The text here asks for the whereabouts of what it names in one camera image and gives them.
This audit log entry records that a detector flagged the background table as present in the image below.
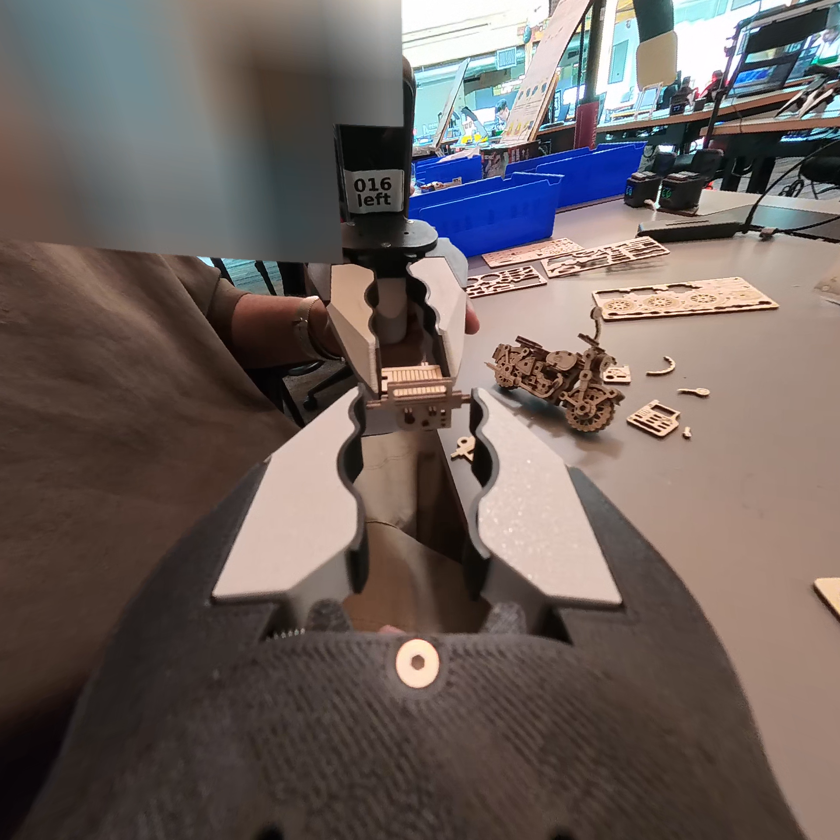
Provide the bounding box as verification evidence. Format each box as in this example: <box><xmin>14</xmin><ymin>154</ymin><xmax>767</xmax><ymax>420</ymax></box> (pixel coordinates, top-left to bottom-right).
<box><xmin>535</xmin><ymin>92</ymin><xmax>840</xmax><ymax>142</ymax></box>

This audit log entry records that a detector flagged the black cable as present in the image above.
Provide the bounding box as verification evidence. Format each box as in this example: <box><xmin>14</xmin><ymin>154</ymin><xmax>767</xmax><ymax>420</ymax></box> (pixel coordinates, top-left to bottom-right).
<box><xmin>738</xmin><ymin>141</ymin><xmax>840</xmax><ymax>238</ymax></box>

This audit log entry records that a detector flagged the person's left forearm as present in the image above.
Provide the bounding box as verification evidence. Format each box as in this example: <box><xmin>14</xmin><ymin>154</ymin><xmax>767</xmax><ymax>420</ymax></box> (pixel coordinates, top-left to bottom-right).
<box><xmin>210</xmin><ymin>287</ymin><xmax>309</xmax><ymax>370</ymax></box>

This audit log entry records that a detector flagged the wooden parts sheet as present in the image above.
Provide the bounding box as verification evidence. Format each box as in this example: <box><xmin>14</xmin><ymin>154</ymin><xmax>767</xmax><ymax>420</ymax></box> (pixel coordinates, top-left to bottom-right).
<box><xmin>481</xmin><ymin>237</ymin><xmax>586</xmax><ymax>269</ymax></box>
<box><xmin>463</xmin><ymin>267</ymin><xmax>549</xmax><ymax>300</ymax></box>
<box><xmin>539</xmin><ymin>237</ymin><xmax>672</xmax><ymax>280</ymax></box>

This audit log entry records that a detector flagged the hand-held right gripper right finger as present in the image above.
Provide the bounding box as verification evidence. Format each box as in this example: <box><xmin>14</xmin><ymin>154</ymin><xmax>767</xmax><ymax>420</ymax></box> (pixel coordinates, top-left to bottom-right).
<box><xmin>465</xmin><ymin>386</ymin><xmax>624</xmax><ymax>623</ymax></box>

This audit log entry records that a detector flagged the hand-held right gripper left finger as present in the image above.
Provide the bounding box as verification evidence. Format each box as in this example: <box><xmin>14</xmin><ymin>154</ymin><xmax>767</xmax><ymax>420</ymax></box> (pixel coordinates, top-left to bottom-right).
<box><xmin>210</xmin><ymin>386</ymin><xmax>370</xmax><ymax>623</ymax></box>

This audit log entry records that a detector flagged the black battery charger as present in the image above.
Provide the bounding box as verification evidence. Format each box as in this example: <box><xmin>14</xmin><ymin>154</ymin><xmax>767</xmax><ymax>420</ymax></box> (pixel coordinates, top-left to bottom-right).
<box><xmin>658</xmin><ymin>170</ymin><xmax>706</xmax><ymax>215</ymax></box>
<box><xmin>622</xmin><ymin>172</ymin><xmax>661</xmax><ymax>210</ymax></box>

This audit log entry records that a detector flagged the black chair base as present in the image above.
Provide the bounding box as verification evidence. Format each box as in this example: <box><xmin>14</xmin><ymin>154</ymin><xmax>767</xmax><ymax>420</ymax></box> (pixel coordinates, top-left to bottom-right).
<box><xmin>303</xmin><ymin>360</ymin><xmax>352</xmax><ymax>413</ymax></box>

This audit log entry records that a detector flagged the wooden model assembly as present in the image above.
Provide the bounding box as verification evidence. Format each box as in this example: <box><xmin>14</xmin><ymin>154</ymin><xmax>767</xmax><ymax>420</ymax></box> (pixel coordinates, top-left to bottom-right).
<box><xmin>366</xmin><ymin>361</ymin><xmax>473</xmax><ymax>434</ymax></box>

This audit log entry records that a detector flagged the grey desk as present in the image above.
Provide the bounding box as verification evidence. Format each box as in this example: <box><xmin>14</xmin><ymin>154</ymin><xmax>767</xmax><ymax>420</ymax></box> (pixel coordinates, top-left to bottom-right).
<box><xmin>420</xmin><ymin>187</ymin><xmax>840</xmax><ymax>840</ymax></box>

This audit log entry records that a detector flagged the person's brown clothing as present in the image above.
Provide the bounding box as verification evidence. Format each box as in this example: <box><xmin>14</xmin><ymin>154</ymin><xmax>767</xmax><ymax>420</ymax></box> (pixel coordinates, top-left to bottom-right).
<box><xmin>0</xmin><ymin>239</ymin><xmax>490</xmax><ymax>840</ymax></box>

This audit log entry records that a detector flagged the blue plastic bin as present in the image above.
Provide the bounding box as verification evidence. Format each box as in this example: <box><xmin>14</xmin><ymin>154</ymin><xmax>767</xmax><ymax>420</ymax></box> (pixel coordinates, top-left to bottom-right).
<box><xmin>408</xmin><ymin>172</ymin><xmax>567</xmax><ymax>259</ymax></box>
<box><xmin>502</xmin><ymin>140</ymin><xmax>648</xmax><ymax>212</ymax></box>
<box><xmin>413</xmin><ymin>154</ymin><xmax>485</xmax><ymax>188</ymax></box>

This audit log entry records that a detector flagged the person's left hand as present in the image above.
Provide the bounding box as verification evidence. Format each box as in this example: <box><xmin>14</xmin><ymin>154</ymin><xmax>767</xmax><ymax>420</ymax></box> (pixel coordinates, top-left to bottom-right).
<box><xmin>314</xmin><ymin>297</ymin><xmax>481</xmax><ymax>361</ymax></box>

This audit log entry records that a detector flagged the wooden display board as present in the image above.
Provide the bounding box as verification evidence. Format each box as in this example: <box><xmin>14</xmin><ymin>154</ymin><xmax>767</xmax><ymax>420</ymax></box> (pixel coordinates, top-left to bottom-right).
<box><xmin>502</xmin><ymin>0</ymin><xmax>595</xmax><ymax>142</ymax></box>

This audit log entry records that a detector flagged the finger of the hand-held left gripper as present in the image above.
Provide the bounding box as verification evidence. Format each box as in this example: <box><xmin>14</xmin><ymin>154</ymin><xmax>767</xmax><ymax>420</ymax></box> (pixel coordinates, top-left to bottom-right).
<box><xmin>327</xmin><ymin>262</ymin><xmax>383</xmax><ymax>399</ymax></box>
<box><xmin>406</xmin><ymin>239</ymin><xmax>469</xmax><ymax>396</ymax></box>

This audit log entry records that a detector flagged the black stand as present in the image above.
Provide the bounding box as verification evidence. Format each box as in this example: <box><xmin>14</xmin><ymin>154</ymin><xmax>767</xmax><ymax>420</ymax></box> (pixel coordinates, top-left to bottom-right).
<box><xmin>699</xmin><ymin>13</ymin><xmax>746</xmax><ymax>175</ymax></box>

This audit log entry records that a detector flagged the wooden grille panel piece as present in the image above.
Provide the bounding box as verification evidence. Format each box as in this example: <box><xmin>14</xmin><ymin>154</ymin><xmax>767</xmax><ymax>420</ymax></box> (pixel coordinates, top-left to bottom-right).
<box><xmin>625</xmin><ymin>398</ymin><xmax>681</xmax><ymax>438</ymax></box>

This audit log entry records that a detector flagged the wooden sheet with gear wheels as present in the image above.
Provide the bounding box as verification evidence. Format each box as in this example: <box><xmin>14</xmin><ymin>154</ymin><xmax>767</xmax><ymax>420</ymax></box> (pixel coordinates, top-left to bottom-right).
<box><xmin>592</xmin><ymin>276</ymin><xmax>781</xmax><ymax>322</ymax></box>

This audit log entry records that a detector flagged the silver bracelet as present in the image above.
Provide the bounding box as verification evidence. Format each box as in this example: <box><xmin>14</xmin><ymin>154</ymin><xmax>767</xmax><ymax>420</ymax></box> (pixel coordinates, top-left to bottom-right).
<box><xmin>292</xmin><ymin>295</ymin><xmax>326</xmax><ymax>361</ymax></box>

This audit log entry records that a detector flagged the wooden motorcycle model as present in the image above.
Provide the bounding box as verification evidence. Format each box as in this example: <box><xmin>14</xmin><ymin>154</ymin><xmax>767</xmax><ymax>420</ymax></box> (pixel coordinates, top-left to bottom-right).
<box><xmin>487</xmin><ymin>331</ymin><xmax>626</xmax><ymax>434</ymax></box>

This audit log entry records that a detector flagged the background computer monitor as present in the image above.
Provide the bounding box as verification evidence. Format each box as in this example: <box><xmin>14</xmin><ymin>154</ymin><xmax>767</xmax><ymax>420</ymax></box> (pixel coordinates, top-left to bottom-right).
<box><xmin>725</xmin><ymin>13</ymin><xmax>831</xmax><ymax>99</ymax></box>

